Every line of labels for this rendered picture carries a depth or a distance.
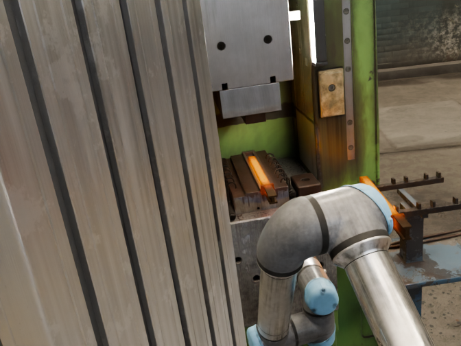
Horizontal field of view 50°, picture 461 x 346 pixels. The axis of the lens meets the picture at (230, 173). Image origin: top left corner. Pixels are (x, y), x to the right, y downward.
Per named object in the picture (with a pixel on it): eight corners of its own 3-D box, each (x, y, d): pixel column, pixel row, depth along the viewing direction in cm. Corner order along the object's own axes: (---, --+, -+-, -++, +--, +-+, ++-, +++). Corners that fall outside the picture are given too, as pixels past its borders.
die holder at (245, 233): (339, 309, 190) (333, 205, 173) (242, 328, 187) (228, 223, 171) (300, 240, 242) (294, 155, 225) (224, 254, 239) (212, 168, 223)
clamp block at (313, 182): (322, 200, 179) (321, 183, 177) (299, 204, 178) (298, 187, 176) (313, 187, 190) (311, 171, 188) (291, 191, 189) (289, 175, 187)
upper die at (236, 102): (281, 110, 165) (279, 82, 162) (222, 119, 163) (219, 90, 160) (258, 86, 204) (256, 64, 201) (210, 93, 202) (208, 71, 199)
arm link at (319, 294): (309, 322, 115) (306, 292, 112) (297, 295, 125) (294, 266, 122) (341, 316, 116) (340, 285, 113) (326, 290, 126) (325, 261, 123)
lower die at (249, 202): (289, 205, 178) (287, 184, 175) (235, 214, 176) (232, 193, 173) (266, 166, 217) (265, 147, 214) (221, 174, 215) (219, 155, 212)
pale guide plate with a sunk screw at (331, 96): (345, 114, 181) (343, 68, 175) (321, 118, 181) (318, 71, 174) (343, 112, 183) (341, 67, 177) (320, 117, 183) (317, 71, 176)
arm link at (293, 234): (267, 242, 84) (258, 373, 117) (326, 227, 86) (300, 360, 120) (245, 196, 92) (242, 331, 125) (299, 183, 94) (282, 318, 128)
